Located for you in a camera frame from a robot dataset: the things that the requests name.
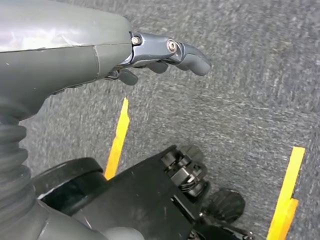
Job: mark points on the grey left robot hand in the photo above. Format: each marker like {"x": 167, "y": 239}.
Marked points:
{"x": 50, "y": 66}

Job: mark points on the yellow floor tape strip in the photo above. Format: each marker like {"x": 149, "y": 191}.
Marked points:
{"x": 287, "y": 192}

